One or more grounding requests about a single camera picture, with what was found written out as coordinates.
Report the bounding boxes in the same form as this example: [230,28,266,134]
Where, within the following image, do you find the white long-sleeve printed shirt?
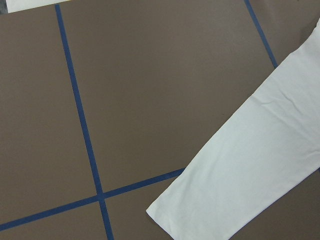
[146,26,320,240]

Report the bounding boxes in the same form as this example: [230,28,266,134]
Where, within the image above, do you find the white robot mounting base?
[5,0,68,13]

